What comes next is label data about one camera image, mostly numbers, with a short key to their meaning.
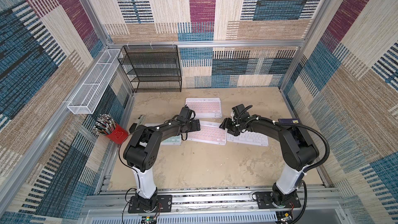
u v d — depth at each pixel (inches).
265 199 28.8
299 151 19.3
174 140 37.0
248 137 37.0
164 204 29.5
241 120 29.6
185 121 30.6
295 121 40.2
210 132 38.1
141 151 19.5
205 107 42.6
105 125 32.2
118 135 34.3
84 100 27.6
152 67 42.6
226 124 33.8
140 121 39.9
